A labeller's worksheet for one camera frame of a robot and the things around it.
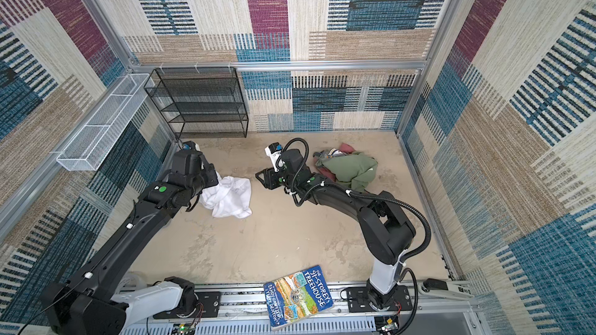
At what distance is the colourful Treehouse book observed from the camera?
700 mm

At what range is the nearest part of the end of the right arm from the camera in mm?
675

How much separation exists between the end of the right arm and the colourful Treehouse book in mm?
306
